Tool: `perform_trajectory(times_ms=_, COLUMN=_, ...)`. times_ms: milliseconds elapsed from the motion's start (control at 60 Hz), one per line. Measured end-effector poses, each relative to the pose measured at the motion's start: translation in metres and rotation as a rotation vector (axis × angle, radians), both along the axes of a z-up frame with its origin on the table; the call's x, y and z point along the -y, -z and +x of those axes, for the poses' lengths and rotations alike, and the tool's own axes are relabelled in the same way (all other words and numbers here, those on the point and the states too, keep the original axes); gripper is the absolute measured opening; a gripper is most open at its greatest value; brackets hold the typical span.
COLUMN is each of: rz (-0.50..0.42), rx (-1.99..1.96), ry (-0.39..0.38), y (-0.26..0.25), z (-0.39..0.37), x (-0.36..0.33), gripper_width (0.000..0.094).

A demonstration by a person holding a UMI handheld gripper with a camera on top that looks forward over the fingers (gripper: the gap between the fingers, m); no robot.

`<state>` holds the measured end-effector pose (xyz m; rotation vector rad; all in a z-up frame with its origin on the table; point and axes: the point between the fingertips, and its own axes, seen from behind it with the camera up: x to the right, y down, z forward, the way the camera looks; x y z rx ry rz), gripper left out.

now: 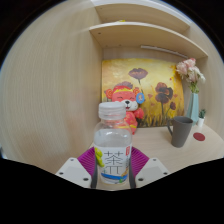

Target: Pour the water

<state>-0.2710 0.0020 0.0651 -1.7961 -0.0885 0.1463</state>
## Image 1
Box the small succulent in white pot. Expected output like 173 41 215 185
197 108 207 128

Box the yellow poppy flower painting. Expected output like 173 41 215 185
101 58 186 129

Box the clear plastic drink bottle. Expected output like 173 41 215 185
93 101 134 186

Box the white light bar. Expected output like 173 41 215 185
139 44 189 60

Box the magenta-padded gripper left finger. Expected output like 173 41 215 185
55 146 98 189

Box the red plush mascot toy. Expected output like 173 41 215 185
104 80 146 135

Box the flat round red coaster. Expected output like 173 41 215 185
192 132 206 142

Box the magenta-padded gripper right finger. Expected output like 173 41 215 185
129 147 171 189

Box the light wooden shelf unit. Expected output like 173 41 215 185
88 0 209 60

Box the pink and white flower bouquet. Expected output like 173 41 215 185
175 57 207 94

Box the grey ribbed cup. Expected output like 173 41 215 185
167 115 195 149

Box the tall teal vase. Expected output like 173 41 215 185
185 92 200 127

